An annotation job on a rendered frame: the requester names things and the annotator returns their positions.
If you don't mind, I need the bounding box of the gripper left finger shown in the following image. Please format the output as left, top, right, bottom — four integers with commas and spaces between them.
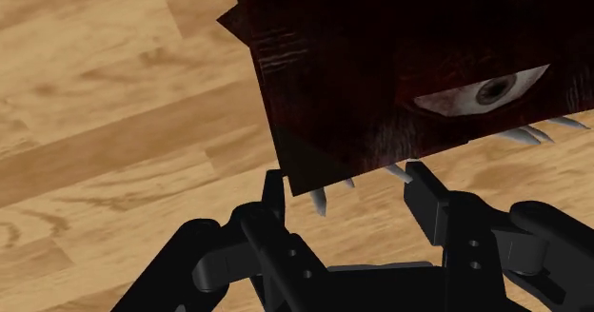
109, 168, 335, 312

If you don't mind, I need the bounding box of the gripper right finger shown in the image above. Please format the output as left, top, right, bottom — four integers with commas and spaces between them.
402, 160, 594, 312

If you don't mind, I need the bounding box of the dark red monster book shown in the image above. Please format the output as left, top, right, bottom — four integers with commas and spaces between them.
215, 0, 594, 218

